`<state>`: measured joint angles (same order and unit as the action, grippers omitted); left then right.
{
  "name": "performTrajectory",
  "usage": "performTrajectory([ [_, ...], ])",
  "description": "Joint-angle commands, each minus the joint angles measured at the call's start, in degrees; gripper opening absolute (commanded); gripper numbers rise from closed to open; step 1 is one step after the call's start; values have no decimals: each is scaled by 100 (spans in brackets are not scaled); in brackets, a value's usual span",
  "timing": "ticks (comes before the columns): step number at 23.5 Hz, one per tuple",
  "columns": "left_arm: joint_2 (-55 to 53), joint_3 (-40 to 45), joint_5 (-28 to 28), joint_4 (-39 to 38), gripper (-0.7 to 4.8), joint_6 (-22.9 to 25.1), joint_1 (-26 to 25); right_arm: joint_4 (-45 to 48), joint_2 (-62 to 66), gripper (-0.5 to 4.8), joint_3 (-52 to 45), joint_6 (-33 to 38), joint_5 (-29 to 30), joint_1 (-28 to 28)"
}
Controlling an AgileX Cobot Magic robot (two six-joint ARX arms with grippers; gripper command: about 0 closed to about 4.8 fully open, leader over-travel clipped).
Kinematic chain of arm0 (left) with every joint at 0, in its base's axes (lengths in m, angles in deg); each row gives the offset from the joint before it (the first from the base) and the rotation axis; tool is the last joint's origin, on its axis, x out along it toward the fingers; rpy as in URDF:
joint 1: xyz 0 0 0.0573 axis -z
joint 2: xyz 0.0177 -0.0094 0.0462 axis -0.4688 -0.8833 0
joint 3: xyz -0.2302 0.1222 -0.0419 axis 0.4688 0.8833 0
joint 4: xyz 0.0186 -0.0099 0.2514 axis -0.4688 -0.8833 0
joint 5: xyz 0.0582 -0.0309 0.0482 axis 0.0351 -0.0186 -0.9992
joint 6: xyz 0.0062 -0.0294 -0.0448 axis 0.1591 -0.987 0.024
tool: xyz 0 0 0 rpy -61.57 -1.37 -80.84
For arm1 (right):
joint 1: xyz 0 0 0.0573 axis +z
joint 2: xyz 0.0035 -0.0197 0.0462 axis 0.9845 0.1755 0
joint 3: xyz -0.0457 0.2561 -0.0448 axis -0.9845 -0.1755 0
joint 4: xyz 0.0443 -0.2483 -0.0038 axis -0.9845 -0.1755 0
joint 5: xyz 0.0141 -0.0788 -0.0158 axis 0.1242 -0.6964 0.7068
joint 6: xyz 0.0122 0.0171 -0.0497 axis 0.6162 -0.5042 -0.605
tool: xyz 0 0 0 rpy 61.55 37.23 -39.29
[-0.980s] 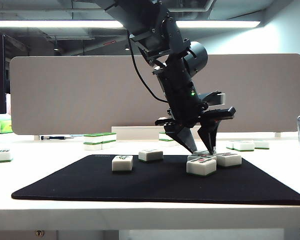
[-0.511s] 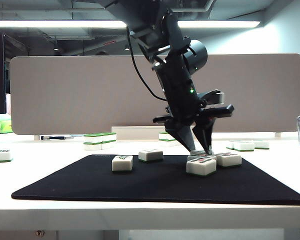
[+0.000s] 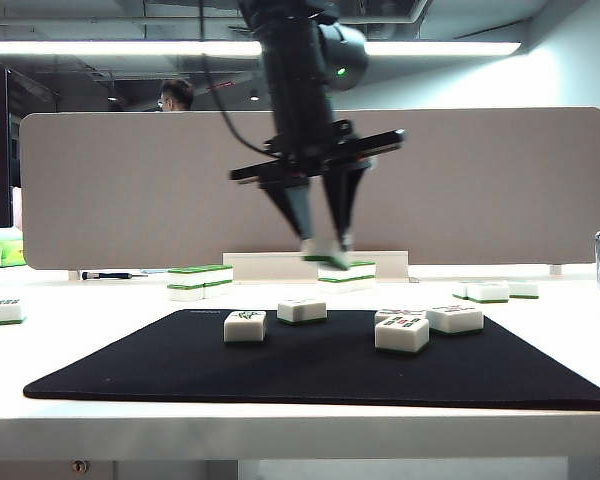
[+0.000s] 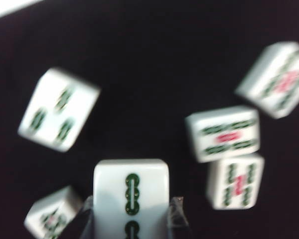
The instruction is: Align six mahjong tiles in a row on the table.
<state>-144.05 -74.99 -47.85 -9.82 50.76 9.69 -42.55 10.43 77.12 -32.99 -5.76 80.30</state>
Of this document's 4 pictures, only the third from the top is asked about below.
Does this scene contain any bird print mahjong tile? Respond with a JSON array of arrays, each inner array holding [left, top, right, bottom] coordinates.
[[223, 309, 269, 344]]

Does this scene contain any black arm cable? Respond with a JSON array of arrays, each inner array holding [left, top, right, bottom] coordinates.
[[199, 49, 281, 157]]

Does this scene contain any black mouse mat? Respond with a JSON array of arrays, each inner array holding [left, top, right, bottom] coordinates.
[[22, 308, 600, 412]]

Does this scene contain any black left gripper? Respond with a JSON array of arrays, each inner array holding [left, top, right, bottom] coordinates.
[[229, 99, 406, 250]]

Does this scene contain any red green bamboo mahjong tile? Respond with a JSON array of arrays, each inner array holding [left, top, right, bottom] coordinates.
[[507, 280, 540, 300], [374, 315, 430, 354], [426, 304, 485, 335], [374, 308, 428, 324]]

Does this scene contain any grey ceiling duct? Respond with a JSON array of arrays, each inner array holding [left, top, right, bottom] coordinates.
[[142, 0, 431, 26]]

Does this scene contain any person with glasses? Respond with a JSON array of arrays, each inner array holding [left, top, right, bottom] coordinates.
[[157, 77, 196, 113]]

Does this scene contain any bright green box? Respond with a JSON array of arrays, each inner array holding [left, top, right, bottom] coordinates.
[[1, 240, 25, 268]]

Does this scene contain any beige desk divider panel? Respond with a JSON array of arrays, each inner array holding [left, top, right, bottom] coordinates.
[[19, 106, 600, 281]]

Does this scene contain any brown under-desk panel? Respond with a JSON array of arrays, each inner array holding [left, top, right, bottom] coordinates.
[[0, 460, 239, 480]]

